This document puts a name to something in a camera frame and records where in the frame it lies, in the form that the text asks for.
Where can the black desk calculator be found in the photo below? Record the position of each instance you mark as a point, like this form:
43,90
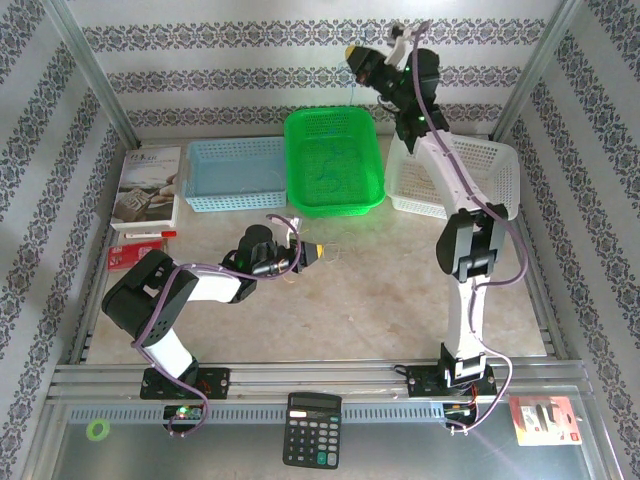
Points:
312,430

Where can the red blister pack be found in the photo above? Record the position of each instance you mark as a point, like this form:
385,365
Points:
545,422

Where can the white plastic basket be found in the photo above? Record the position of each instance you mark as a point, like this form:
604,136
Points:
500,165

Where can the white paperback book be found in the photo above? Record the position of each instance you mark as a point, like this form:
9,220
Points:
147,185

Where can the aluminium frame post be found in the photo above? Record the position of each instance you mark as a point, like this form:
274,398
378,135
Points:
537,65
90,70

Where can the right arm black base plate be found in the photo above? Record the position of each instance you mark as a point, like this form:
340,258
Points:
422,382

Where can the green tape roll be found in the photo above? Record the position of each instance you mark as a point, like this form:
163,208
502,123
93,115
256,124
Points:
90,431

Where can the white marker red cap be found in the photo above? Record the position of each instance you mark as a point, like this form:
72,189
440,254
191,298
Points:
150,234

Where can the aluminium mounting rail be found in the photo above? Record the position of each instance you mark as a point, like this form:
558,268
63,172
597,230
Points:
310,377

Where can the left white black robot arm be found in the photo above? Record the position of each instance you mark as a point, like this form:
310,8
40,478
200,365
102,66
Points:
145,300

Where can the red cardboard box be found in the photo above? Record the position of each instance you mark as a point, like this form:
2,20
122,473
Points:
132,252

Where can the light blue plastic basket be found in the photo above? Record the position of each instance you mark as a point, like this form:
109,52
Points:
235,170

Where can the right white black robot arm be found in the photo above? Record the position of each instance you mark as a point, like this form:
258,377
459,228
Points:
465,310

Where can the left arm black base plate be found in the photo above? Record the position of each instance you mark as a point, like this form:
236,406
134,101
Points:
215,382

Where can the green plastic basket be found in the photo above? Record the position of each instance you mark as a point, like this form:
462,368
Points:
310,130

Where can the grey metal shelf panel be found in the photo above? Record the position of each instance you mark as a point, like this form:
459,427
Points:
400,450

